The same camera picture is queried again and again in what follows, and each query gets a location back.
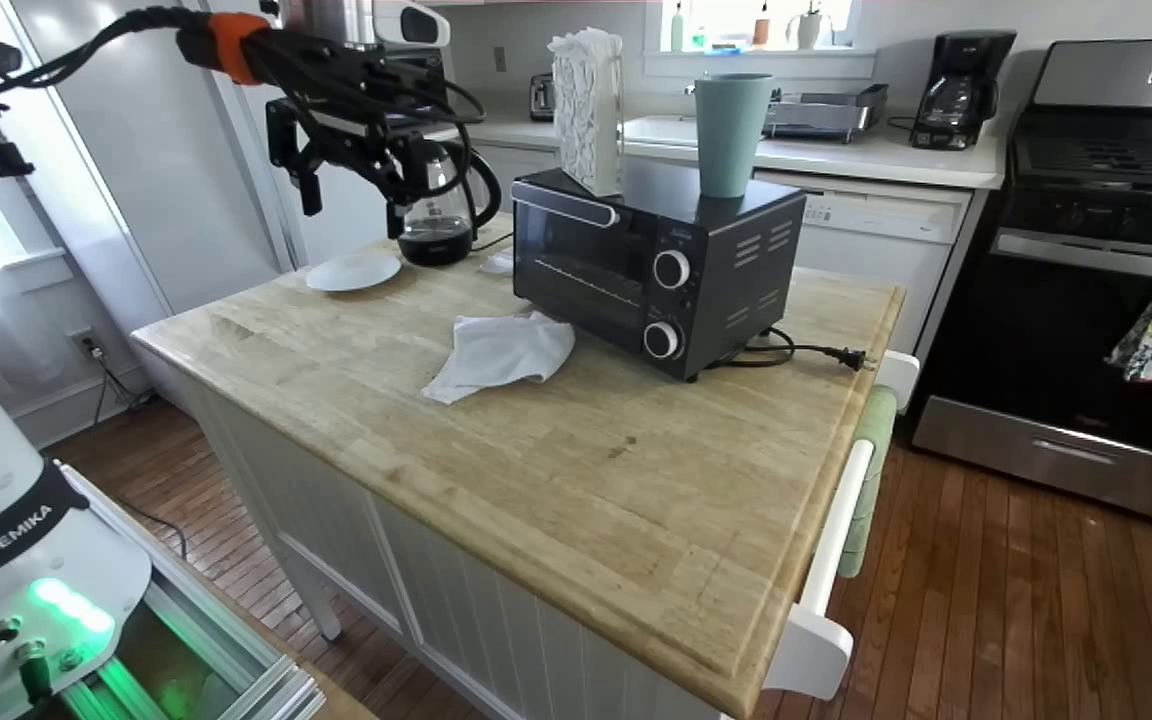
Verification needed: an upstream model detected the black coffee maker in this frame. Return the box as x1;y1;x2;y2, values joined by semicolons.
907;28;1020;151

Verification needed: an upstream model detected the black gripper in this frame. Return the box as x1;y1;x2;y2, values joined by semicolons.
263;47;470;244

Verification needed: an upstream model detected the black toaster oven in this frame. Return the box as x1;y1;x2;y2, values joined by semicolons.
508;158;806;385

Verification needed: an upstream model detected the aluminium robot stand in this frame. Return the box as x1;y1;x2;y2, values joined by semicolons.
13;455;337;720

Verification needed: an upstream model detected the glass oven door with handle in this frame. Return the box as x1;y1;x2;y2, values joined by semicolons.
508;178;650;357

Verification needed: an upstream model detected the black oven power cord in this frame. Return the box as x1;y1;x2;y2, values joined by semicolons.
721;324;873;381

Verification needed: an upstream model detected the kitchen window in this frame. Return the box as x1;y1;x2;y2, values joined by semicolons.
650;0;865;61

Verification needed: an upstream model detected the grey dish rack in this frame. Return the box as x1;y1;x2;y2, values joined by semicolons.
761;81;896;144

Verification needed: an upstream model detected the white wooden-top kitchen island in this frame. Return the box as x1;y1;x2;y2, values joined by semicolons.
133;214;912;720

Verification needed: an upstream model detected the glass kettle with black lid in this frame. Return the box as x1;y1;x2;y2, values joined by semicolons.
393;116;508;273

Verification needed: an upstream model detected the white-ringed oven knob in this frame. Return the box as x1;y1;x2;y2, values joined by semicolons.
637;316;683;362
648;244;694;294

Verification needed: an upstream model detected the pale bottle on sill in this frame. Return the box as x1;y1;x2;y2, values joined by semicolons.
793;0;828;54

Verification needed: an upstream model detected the stainless steel gas stove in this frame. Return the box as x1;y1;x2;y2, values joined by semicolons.
902;34;1152;538

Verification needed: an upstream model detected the large white cloth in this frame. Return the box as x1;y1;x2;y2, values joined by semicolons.
416;306;578;406

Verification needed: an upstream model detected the white dishwasher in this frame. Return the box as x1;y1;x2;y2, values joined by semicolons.
753;168;978;360

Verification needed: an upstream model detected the black cable with orange connector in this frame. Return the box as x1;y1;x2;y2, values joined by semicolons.
0;3;341;106

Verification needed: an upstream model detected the white exterior door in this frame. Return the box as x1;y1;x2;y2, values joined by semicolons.
0;0;316;321

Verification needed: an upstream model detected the green hanging towel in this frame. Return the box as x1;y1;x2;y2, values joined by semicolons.
837;385;902;579

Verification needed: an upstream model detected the teal plastic cup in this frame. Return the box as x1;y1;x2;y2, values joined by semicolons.
690;67;775;204

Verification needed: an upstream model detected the white round plate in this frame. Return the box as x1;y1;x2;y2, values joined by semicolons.
298;244;406;301

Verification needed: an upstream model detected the white towel rail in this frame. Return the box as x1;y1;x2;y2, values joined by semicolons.
761;346;929;705

